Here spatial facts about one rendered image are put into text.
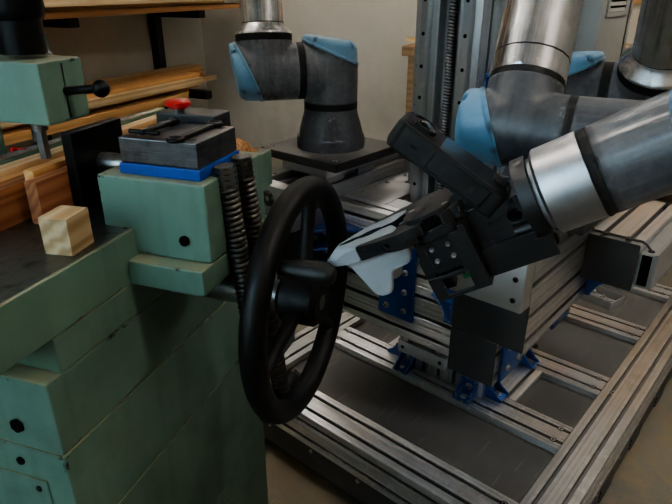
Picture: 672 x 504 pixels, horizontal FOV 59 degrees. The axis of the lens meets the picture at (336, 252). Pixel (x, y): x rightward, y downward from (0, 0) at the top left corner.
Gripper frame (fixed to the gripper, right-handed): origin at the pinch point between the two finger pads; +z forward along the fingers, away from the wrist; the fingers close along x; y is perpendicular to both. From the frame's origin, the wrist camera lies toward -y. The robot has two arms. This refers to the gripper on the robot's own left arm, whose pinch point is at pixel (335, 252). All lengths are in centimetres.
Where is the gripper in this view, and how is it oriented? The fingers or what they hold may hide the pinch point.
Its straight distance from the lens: 58.9
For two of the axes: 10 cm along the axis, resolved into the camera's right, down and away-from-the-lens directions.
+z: -8.2, 3.4, 4.6
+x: 3.2, -4.0, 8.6
